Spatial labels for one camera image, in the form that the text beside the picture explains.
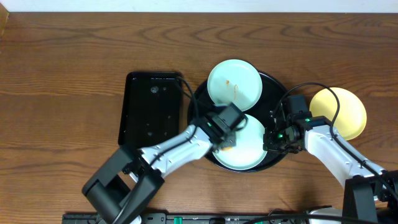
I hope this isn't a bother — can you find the light blue plate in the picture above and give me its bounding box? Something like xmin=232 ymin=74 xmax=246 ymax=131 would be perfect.
xmin=213 ymin=114 xmax=267 ymax=171
xmin=207 ymin=59 xmax=262 ymax=111

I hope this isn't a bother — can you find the yellow plate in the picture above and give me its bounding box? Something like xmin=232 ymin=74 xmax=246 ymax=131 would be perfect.
xmin=309 ymin=87 xmax=367 ymax=140

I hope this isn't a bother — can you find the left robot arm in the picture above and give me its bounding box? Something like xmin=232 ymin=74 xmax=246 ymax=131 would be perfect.
xmin=81 ymin=123 xmax=236 ymax=223

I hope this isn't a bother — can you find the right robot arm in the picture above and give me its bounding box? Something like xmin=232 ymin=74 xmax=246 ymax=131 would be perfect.
xmin=263 ymin=112 xmax=397 ymax=223

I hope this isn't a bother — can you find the black round tray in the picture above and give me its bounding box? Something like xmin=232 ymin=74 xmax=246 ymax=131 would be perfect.
xmin=194 ymin=71 xmax=287 ymax=173

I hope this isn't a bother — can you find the black rectangular tray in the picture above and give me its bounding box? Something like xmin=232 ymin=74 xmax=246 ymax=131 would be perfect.
xmin=118 ymin=71 xmax=182 ymax=149

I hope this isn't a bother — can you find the light blue plate top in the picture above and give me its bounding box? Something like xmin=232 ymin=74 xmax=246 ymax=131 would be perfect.
xmin=207 ymin=59 xmax=262 ymax=111

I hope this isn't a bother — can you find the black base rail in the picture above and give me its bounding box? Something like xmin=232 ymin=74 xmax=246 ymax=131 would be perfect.
xmin=61 ymin=212 xmax=312 ymax=224

